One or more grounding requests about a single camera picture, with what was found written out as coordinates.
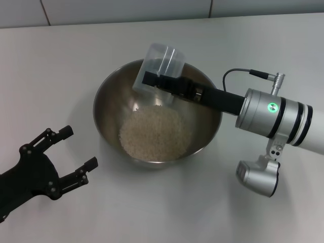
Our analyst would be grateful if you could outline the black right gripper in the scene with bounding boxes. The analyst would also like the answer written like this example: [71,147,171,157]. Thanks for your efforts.
[141,71,248,117]

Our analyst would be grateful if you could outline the clear plastic measuring cup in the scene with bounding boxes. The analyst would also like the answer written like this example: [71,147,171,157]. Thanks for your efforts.
[131,43,187,107]

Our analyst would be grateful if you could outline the stainless steel mixing bowl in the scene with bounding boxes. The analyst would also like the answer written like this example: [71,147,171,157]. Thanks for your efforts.
[93,58,223,171]

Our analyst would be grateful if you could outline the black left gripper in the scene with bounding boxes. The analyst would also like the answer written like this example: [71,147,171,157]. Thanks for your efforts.
[0,125,99,221]

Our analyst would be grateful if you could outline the white rice grains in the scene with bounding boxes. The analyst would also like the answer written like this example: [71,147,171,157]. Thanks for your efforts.
[118,105,192,163]

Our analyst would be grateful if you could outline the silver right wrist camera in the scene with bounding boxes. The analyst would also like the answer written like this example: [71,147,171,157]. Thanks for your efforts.
[235,138,281,197]

